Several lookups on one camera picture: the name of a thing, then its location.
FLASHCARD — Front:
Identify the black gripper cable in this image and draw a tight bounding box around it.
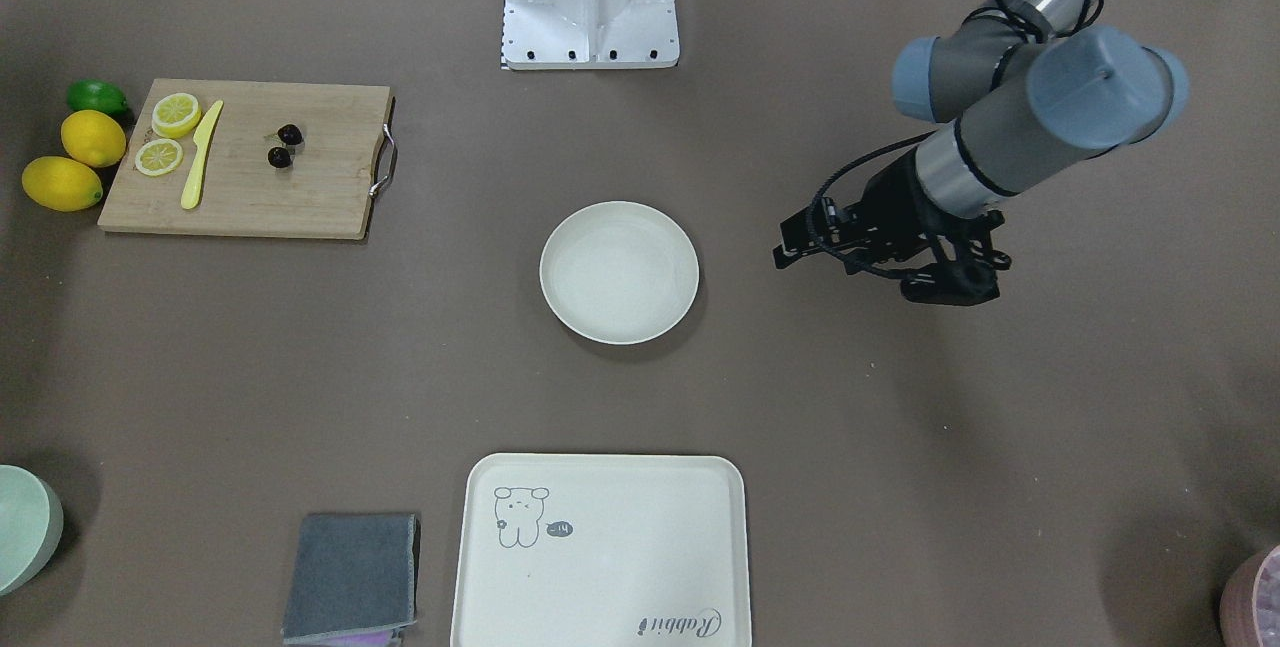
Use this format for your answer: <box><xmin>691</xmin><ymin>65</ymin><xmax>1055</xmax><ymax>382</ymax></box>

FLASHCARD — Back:
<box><xmin>810</xmin><ymin>132</ymin><xmax>936</xmax><ymax>281</ymax></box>

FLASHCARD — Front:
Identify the upper lemon slice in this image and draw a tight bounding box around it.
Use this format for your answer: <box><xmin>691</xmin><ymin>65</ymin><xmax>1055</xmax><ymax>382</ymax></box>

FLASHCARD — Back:
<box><xmin>151</xmin><ymin>92</ymin><xmax>204</xmax><ymax>140</ymax></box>

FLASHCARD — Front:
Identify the dark red cherry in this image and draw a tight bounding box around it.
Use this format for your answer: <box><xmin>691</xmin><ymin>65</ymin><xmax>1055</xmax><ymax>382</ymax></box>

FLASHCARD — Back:
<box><xmin>264</xmin><ymin>123</ymin><xmax>305</xmax><ymax>150</ymax></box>
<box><xmin>268</xmin><ymin>146</ymin><xmax>293</xmax><ymax>169</ymax></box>

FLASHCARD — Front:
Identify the bamboo cutting board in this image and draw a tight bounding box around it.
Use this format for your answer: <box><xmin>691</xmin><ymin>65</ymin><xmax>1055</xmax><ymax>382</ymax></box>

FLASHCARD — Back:
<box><xmin>99</xmin><ymin>78</ymin><xmax>396</xmax><ymax>241</ymax></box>

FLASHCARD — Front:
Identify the pink ice bucket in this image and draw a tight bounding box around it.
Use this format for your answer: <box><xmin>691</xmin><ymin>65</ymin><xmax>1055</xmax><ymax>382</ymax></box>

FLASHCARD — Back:
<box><xmin>1219</xmin><ymin>545</ymin><xmax>1279</xmax><ymax>646</ymax></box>

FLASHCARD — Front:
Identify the lower whole lemon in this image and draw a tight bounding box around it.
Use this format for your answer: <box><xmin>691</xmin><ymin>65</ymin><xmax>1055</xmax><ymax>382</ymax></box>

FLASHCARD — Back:
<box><xmin>60</xmin><ymin>110</ymin><xmax>127</xmax><ymax>169</ymax></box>

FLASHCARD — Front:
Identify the lemon slice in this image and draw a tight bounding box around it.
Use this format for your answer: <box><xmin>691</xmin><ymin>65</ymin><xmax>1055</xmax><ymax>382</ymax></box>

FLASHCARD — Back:
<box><xmin>133</xmin><ymin>138</ymin><xmax>186</xmax><ymax>177</ymax></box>
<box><xmin>151</xmin><ymin>92</ymin><xmax>204</xmax><ymax>140</ymax></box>

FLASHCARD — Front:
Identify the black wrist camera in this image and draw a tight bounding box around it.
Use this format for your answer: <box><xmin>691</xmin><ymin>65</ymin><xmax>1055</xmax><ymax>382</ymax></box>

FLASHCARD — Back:
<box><xmin>899</xmin><ymin>209</ymin><xmax>1012</xmax><ymax>307</ymax></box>

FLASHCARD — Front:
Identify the lower dark red cherry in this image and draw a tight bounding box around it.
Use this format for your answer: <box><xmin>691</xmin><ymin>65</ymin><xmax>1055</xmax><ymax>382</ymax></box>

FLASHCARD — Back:
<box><xmin>268</xmin><ymin>146</ymin><xmax>293</xmax><ymax>169</ymax></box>

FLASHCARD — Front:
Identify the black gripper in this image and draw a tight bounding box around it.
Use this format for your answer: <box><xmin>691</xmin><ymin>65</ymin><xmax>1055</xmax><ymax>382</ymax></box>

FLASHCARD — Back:
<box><xmin>772</xmin><ymin>149</ymin><xmax>942</xmax><ymax>275</ymax></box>

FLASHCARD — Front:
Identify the white rabbit tray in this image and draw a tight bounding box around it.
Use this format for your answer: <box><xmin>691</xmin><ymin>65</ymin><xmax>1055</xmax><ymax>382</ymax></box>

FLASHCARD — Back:
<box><xmin>451</xmin><ymin>454</ymin><xmax>753</xmax><ymax>646</ymax></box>

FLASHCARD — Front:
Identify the upper whole lemon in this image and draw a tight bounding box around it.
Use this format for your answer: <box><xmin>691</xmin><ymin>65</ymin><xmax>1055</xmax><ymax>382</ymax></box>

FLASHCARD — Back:
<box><xmin>20</xmin><ymin>156</ymin><xmax>105</xmax><ymax>211</ymax></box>

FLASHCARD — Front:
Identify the yellow plastic knife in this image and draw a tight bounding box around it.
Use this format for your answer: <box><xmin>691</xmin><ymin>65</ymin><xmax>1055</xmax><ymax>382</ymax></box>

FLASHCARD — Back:
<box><xmin>180</xmin><ymin>100</ymin><xmax>224</xmax><ymax>210</ymax></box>

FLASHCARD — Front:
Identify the mint green bowl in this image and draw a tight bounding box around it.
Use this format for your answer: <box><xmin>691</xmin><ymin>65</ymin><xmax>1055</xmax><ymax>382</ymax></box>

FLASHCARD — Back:
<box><xmin>1</xmin><ymin>465</ymin><xmax>64</xmax><ymax>596</ymax></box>

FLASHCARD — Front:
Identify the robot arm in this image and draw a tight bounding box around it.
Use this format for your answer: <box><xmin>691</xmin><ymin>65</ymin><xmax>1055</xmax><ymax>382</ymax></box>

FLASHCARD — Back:
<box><xmin>773</xmin><ymin>0</ymin><xmax>1189</xmax><ymax>305</ymax></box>

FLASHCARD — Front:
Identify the upper dark red cherry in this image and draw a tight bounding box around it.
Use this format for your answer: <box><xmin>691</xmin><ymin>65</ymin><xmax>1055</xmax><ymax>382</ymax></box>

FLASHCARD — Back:
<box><xmin>264</xmin><ymin>123</ymin><xmax>305</xmax><ymax>150</ymax></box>

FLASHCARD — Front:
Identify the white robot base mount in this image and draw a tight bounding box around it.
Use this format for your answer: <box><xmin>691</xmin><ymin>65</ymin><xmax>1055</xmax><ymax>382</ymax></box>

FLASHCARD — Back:
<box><xmin>500</xmin><ymin>0</ymin><xmax>681</xmax><ymax>70</ymax></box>

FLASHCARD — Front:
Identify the green lime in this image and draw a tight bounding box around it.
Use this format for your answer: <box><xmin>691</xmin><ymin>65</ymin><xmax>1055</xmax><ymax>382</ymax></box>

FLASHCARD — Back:
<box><xmin>65</xmin><ymin>79</ymin><xmax>131</xmax><ymax>117</ymax></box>

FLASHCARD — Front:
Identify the beige round plate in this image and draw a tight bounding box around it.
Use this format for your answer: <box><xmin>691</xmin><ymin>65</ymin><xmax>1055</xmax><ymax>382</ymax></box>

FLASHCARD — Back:
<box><xmin>538</xmin><ymin>201</ymin><xmax>701</xmax><ymax>346</ymax></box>

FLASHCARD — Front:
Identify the lower lemon slice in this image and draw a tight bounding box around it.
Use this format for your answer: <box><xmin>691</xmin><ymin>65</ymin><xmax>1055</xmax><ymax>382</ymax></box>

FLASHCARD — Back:
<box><xmin>133</xmin><ymin>138</ymin><xmax>186</xmax><ymax>177</ymax></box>

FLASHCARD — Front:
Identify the grey folded cloth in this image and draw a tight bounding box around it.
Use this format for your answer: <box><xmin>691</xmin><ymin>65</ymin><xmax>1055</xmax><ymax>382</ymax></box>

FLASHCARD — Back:
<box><xmin>282</xmin><ymin>512</ymin><xmax>419</xmax><ymax>646</ymax></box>

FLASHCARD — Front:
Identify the whole lemon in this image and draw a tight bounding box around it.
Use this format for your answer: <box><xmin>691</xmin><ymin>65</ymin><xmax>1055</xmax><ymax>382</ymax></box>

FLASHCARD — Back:
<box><xmin>60</xmin><ymin>110</ymin><xmax>127</xmax><ymax>169</ymax></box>
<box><xmin>20</xmin><ymin>156</ymin><xmax>105</xmax><ymax>211</ymax></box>

